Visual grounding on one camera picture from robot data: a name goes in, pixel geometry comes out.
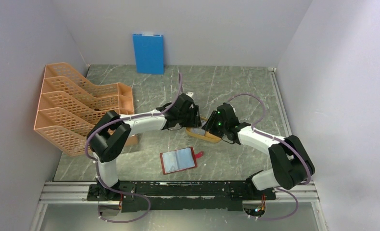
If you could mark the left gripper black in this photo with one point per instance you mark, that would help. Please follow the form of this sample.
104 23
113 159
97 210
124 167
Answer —
195 121

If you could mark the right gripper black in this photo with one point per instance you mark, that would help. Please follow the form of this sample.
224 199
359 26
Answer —
208 126

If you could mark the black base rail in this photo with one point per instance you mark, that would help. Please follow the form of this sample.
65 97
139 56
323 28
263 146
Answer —
178 195

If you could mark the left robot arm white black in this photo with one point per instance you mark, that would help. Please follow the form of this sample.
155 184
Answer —
108 137

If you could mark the silver VIP credit card stack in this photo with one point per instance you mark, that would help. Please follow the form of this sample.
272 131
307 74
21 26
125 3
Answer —
198 131

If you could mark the orange mesh file organizer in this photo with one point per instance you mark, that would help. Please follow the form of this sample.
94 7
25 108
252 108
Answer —
70 105

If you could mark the blue folder against wall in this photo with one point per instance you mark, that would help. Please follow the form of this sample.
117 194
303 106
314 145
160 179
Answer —
149 53

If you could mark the aluminium frame rail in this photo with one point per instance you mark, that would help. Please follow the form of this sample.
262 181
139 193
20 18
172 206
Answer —
284 117

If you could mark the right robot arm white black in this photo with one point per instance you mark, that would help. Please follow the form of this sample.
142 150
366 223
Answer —
290 162

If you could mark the red leather card holder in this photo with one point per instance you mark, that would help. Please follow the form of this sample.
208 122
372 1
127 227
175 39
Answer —
179 160

